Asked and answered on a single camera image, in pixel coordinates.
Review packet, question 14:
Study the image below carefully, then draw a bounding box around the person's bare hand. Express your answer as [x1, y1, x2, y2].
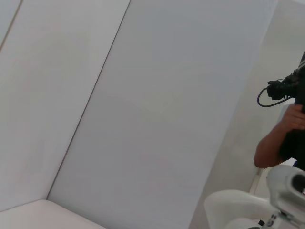
[280, 104, 305, 135]

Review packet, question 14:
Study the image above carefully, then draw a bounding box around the black video camera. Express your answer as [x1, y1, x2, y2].
[266, 68, 305, 107]

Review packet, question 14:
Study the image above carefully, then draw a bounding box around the person's bare forearm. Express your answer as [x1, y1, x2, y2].
[254, 121, 296, 169]

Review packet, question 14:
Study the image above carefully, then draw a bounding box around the dark striped cap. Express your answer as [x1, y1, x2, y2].
[298, 49, 305, 71]

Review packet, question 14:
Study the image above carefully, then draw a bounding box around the white robot torso shell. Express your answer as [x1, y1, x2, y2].
[204, 189, 305, 229]

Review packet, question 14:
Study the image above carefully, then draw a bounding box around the dark camera cable loop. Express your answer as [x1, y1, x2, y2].
[256, 87, 291, 108]

